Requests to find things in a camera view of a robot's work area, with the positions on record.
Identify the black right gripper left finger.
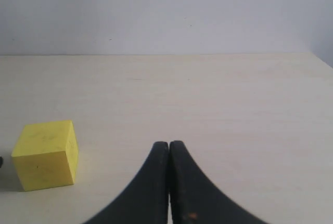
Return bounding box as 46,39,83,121
87,141,169,224

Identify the yellow foam cube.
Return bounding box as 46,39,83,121
11,120,79,191

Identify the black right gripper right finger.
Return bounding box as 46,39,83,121
169,140,265,223

